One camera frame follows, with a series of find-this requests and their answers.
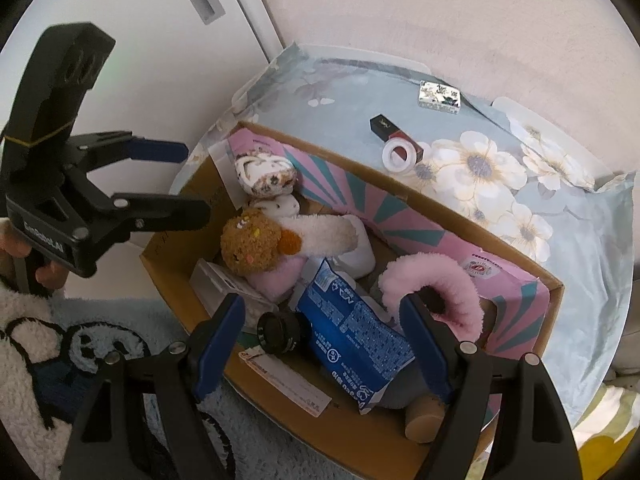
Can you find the pink fluffy scrunchie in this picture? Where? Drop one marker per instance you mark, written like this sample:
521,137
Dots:
448,291

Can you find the white floral scrunchie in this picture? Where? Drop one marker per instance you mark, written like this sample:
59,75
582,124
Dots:
282,206

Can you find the small floral patterned box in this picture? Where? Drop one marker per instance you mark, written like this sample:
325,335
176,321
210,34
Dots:
440,97

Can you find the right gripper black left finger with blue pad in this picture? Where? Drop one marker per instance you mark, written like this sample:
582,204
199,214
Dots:
141,418

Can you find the white fleece panda sleeve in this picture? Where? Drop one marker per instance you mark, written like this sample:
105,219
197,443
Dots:
46,370

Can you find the black round jar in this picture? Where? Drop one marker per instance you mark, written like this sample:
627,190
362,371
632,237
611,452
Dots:
282,333

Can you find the brown fuzzy plush toy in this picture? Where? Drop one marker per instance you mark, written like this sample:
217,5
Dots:
252,243

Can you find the beige round cork lid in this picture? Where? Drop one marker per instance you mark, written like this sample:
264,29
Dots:
424,417

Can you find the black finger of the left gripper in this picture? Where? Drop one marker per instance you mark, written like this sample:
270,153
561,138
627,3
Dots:
159,213

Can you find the light blue floral cloth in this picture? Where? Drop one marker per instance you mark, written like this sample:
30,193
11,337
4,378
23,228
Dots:
498,168

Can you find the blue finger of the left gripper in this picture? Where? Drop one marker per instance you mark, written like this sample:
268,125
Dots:
157,151

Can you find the white tape roll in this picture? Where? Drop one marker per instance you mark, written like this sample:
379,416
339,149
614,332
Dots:
400,155

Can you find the blue tissue pack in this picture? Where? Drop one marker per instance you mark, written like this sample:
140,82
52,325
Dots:
354,338

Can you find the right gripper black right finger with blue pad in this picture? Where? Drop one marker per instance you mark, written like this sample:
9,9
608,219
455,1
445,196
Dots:
533,438

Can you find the cardboard box pink flaps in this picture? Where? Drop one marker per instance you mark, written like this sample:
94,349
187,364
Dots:
401,221

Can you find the white sliding door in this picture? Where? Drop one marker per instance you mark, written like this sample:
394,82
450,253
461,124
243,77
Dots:
172,71

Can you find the white floral cloth bundle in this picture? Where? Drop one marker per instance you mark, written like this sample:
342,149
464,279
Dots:
265,175

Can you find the black red lipstick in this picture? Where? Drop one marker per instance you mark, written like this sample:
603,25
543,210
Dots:
385,130

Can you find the yellow green floral bedding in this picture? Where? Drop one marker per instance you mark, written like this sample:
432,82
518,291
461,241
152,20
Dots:
606,429

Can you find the person's left hand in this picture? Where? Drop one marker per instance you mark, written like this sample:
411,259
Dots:
16,251

